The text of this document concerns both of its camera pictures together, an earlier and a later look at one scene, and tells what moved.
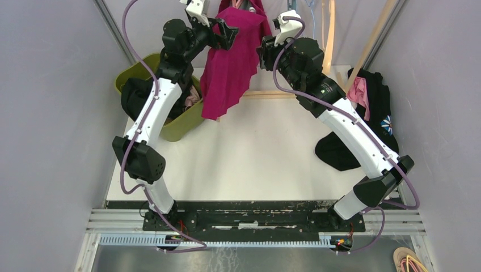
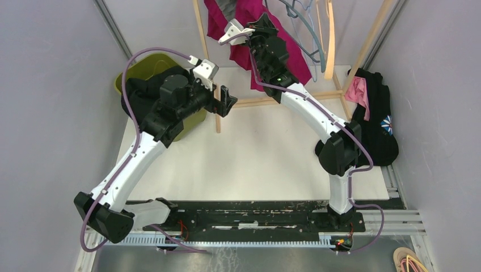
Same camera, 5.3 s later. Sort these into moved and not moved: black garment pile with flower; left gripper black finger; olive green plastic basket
Moved: left gripper black finger
Not moved: black garment pile with flower; olive green plastic basket
